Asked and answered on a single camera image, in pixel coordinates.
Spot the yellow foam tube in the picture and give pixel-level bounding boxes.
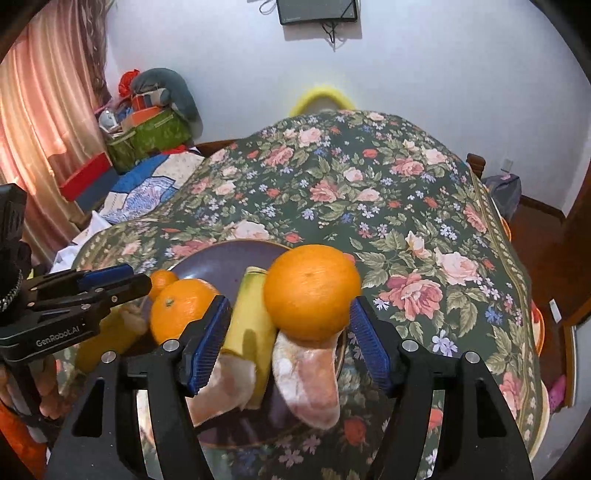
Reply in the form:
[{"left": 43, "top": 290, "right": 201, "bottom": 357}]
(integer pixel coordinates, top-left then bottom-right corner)
[{"left": 289, "top": 83, "right": 356, "bottom": 116}]

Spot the pink object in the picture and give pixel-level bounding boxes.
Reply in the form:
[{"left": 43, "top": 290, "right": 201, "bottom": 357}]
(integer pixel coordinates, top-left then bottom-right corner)
[{"left": 547, "top": 376, "right": 567, "bottom": 408}]

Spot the purple plate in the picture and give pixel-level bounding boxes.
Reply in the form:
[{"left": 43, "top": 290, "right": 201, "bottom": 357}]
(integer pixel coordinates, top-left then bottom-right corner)
[{"left": 124, "top": 240, "right": 349, "bottom": 448}]

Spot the blue patchwork quilt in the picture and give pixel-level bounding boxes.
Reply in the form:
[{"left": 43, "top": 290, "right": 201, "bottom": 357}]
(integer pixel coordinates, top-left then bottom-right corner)
[{"left": 99, "top": 152, "right": 206, "bottom": 224}]

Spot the small black monitor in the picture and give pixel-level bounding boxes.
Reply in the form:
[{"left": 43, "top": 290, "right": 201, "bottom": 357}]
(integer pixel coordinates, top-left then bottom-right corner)
[{"left": 277, "top": 0, "right": 360, "bottom": 26}]

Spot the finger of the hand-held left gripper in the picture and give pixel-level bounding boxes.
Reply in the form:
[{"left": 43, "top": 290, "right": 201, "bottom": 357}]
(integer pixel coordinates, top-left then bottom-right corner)
[
  {"left": 28, "top": 264, "right": 134, "bottom": 296},
  {"left": 28, "top": 276, "right": 153, "bottom": 324}
]

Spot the green patterned bag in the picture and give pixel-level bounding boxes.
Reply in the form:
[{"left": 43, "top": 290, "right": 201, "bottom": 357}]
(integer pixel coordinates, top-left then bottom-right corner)
[{"left": 107, "top": 108, "right": 192, "bottom": 174}]

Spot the blue-grey box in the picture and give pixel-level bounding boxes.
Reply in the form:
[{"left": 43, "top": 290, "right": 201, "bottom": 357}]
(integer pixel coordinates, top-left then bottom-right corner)
[{"left": 74, "top": 173, "right": 122, "bottom": 217}]

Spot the floral tablecloth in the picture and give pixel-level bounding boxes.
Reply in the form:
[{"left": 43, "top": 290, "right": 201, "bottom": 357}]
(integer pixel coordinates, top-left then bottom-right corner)
[{"left": 60, "top": 109, "right": 550, "bottom": 480}]

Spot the orange with sticker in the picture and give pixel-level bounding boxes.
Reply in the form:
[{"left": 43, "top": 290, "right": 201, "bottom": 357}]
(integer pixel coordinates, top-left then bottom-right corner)
[{"left": 263, "top": 244, "right": 362, "bottom": 342}]

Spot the small tangerine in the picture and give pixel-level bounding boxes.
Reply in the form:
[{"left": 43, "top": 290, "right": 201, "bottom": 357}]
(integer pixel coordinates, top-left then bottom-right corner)
[{"left": 148, "top": 270, "right": 180, "bottom": 301}]

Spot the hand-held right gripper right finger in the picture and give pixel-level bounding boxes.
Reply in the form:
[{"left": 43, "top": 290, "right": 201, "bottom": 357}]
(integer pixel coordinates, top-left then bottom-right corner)
[{"left": 348, "top": 295, "right": 536, "bottom": 480}]

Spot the grey pillow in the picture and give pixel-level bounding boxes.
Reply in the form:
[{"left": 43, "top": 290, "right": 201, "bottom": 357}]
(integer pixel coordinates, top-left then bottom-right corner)
[{"left": 130, "top": 68, "right": 201, "bottom": 132}]

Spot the grey bag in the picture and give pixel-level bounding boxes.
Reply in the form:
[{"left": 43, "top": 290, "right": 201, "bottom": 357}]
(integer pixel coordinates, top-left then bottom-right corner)
[{"left": 484, "top": 173, "right": 522, "bottom": 222}]

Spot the peeled pomelo segment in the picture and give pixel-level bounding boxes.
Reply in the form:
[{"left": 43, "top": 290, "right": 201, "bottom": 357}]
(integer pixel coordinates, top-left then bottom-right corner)
[
  {"left": 187, "top": 353, "right": 259, "bottom": 428},
  {"left": 271, "top": 330, "right": 342, "bottom": 430}
]

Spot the dark wooden bed frame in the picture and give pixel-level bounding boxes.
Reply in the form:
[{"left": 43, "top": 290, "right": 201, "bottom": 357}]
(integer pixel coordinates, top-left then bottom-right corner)
[{"left": 194, "top": 138, "right": 243, "bottom": 158}]

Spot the brown patterned curtain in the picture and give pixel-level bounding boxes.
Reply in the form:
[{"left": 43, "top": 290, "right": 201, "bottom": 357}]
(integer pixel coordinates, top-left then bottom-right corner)
[{"left": 90, "top": 18, "right": 115, "bottom": 109}]

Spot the white papers pile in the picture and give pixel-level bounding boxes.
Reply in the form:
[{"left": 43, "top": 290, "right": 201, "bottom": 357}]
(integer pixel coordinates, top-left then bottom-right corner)
[{"left": 51, "top": 210, "right": 112, "bottom": 273}]

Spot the pink striped curtain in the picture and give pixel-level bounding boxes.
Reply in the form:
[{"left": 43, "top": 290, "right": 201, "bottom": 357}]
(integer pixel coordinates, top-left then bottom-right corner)
[{"left": 0, "top": 18, "right": 105, "bottom": 264}]

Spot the red box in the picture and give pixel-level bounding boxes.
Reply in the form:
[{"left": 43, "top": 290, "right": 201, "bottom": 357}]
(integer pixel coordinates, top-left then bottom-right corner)
[{"left": 59, "top": 152, "right": 114, "bottom": 201}]

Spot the person's left forearm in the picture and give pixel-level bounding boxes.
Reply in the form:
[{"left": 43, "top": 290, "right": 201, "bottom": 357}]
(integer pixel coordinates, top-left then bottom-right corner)
[{"left": 0, "top": 399, "right": 49, "bottom": 478}]

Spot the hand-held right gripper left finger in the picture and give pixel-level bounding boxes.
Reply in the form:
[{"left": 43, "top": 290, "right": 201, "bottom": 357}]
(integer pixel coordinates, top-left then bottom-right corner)
[{"left": 46, "top": 294, "right": 233, "bottom": 480}]

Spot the orange box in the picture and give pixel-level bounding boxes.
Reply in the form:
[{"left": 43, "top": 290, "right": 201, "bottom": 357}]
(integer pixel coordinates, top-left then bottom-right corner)
[{"left": 121, "top": 106, "right": 162, "bottom": 132}]

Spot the large orange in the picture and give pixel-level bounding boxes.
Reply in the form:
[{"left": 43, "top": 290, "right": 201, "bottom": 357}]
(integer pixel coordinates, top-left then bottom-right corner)
[{"left": 149, "top": 278, "right": 222, "bottom": 346}]

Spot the person's left hand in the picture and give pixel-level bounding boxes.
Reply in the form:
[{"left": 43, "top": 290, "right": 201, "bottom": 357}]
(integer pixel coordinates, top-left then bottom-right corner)
[{"left": 32, "top": 359, "right": 64, "bottom": 421}]

